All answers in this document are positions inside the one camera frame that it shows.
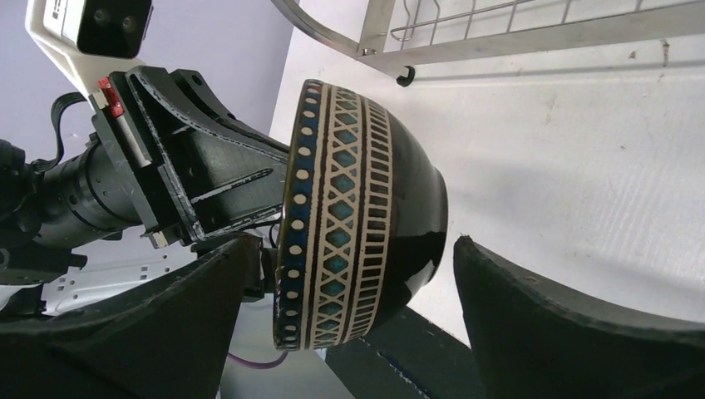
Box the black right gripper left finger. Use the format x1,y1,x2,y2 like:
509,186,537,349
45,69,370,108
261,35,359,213
1,235,259,398

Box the stainless steel dish rack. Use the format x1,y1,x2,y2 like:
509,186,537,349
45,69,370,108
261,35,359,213
274,1,704,87

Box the beige bowl dark rim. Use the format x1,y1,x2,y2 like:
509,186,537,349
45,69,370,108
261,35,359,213
273,79,449,352

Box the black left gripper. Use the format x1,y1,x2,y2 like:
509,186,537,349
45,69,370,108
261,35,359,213
35,66,288,249

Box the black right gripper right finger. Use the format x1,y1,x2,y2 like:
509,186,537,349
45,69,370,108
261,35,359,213
453,236,704,398

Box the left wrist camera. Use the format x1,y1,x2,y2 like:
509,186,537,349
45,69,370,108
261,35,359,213
25,0,154,98

